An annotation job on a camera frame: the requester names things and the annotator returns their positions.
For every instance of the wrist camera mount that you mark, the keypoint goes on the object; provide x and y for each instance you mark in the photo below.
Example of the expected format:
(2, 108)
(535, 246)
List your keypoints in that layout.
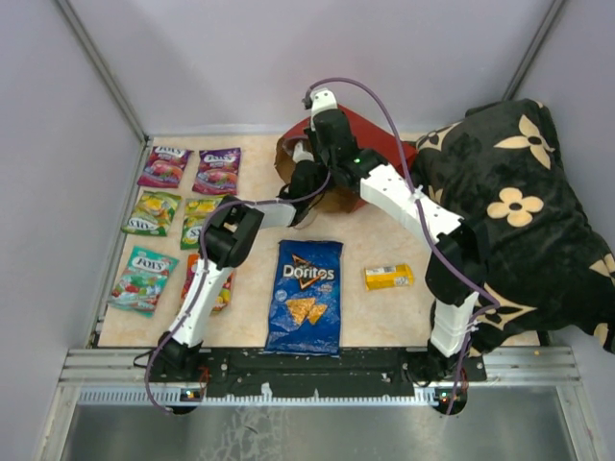
(298, 150)
(318, 100)

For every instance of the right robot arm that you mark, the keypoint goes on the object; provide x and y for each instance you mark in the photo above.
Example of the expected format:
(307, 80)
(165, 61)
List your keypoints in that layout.
(458, 248)

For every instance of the purple snack packet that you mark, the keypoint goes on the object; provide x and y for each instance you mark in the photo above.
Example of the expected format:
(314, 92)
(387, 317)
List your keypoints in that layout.
(164, 167)

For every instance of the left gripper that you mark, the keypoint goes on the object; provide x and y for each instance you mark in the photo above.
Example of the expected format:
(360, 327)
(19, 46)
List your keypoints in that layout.
(322, 168)

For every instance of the orange Fox's fruits packet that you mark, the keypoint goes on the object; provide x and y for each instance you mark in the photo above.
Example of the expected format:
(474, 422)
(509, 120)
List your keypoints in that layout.
(224, 297)

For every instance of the blue snack packet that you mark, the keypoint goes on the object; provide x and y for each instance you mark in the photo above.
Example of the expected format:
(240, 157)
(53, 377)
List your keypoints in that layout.
(305, 310)

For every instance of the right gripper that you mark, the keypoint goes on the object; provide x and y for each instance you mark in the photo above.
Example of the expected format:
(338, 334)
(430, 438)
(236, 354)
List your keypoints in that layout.
(310, 138)

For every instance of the teal Fox's candy packet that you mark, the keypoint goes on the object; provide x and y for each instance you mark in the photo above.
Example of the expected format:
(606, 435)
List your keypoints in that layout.
(142, 281)

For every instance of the aluminium frame rail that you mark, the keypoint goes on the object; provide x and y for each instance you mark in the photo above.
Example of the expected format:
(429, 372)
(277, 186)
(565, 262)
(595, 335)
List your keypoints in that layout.
(117, 376)

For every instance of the green Fox's spring tea packet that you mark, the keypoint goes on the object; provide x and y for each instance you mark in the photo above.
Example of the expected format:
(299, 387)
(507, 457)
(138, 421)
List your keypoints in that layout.
(195, 213)

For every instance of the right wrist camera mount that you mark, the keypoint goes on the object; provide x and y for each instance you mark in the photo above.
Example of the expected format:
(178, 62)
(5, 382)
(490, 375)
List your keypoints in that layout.
(318, 100)

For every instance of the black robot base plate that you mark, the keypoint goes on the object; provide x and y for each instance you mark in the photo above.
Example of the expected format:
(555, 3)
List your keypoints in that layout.
(354, 373)

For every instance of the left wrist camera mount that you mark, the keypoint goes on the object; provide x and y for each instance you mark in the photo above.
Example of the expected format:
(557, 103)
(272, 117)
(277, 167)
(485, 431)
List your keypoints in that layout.
(298, 150)

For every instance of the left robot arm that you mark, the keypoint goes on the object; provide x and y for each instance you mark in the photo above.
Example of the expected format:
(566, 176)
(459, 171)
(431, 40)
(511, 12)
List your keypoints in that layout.
(225, 242)

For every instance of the yellow snack bar packet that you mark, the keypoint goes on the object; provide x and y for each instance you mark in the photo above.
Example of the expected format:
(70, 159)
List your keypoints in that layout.
(391, 276)

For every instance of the black floral blanket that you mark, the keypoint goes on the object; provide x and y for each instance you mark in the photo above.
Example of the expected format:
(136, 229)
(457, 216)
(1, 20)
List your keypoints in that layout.
(547, 269)

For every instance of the red paper bag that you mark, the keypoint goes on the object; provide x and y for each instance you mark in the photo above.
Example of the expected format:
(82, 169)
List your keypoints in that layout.
(338, 198)

